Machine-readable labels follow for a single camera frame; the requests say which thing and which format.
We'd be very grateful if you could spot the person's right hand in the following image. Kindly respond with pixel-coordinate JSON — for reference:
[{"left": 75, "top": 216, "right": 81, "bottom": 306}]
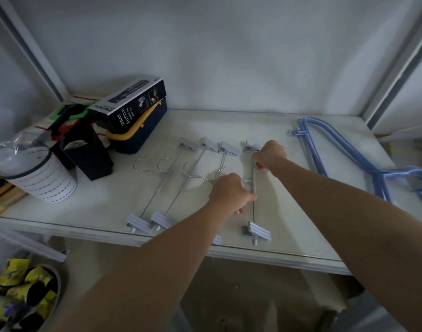
[{"left": 251, "top": 140, "right": 288, "bottom": 173}]

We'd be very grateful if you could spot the person's left hand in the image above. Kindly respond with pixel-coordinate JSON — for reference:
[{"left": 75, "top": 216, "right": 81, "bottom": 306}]
[{"left": 208, "top": 173, "right": 257, "bottom": 215}]

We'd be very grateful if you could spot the white clip hanger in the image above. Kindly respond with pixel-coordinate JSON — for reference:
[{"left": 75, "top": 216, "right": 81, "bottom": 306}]
[
  {"left": 214, "top": 140, "right": 272, "bottom": 246},
  {"left": 125, "top": 136, "right": 200, "bottom": 235},
  {"left": 183, "top": 141, "right": 241, "bottom": 246},
  {"left": 150, "top": 136, "right": 220, "bottom": 231}
]

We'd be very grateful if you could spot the person's right forearm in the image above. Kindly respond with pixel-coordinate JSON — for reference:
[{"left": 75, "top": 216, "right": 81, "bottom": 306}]
[{"left": 270, "top": 158, "right": 422, "bottom": 332}]

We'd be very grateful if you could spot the person's left forearm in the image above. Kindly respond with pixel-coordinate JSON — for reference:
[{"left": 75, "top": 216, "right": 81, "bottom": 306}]
[{"left": 48, "top": 200, "right": 238, "bottom": 332}]

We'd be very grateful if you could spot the bunch of blue plastic hangers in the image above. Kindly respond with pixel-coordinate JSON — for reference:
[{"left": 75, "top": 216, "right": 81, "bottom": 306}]
[{"left": 286, "top": 117, "right": 422, "bottom": 202}]

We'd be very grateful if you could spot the black printed cardboard box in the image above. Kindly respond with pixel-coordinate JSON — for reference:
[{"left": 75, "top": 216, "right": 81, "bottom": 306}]
[{"left": 88, "top": 77, "right": 167, "bottom": 134}]

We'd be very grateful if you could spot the black rectangular container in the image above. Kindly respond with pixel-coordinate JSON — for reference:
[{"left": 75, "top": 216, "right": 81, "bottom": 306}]
[{"left": 59, "top": 125, "right": 114, "bottom": 181}]

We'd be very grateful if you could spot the green plastic holder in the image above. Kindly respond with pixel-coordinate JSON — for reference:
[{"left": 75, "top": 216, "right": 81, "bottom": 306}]
[{"left": 48, "top": 104, "right": 94, "bottom": 122}]

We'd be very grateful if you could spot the white perforated cup navy rim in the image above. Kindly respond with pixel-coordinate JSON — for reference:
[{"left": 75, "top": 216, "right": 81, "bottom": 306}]
[{"left": 3, "top": 146, "right": 77, "bottom": 204}]

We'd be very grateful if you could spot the clear plastic bag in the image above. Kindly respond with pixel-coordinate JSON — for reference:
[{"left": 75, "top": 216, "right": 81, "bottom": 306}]
[{"left": 0, "top": 129, "right": 51, "bottom": 171}]

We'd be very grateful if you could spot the bowl of yellow packets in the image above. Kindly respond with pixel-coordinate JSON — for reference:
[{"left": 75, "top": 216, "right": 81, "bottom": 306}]
[{"left": 0, "top": 258, "right": 62, "bottom": 332}]

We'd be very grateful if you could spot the wooden sticks bundle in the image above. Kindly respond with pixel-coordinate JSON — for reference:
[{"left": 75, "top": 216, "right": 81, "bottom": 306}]
[{"left": 0, "top": 173, "right": 29, "bottom": 222}]

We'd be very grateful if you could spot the navy basket with yellow handle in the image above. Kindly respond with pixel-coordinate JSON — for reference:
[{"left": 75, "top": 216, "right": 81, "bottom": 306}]
[{"left": 104, "top": 97, "right": 168, "bottom": 155}]

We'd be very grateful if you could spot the white shelf frame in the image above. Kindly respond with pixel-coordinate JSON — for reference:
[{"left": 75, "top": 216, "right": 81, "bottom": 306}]
[{"left": 0, "top": 0, "right": 422, "bottom": 277}]

